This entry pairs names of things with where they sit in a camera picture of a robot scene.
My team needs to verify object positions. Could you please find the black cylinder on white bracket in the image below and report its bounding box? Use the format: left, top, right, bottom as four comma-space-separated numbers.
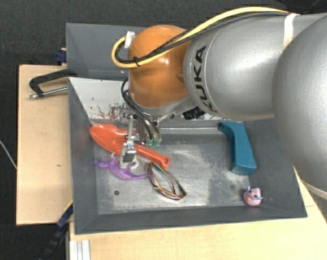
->
182, 106, 221, 121

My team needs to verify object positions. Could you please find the orange plastic trowel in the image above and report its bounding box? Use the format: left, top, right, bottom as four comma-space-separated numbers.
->
89, 123, 171, 171

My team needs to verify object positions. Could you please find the teal angled block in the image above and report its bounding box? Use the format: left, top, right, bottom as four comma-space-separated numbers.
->
217, 121, 258, 176

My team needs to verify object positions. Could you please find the small pink toy animal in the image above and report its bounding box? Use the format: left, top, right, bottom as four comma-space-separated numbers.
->
243, 186, 264, 207

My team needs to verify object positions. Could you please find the brown cardboard board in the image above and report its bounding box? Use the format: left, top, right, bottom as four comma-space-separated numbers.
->
16, 64, 74, 226

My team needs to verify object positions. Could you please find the purple toy lizard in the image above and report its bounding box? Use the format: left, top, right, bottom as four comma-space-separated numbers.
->
94, 154, 153, 181

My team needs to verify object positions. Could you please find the grey metal bin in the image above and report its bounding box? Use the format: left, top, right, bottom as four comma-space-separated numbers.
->
65, 22, 308, 235

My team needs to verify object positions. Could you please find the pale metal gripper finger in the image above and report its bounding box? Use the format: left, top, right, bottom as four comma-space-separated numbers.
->
119, 144, 129, 170
127, 142, 138, 164

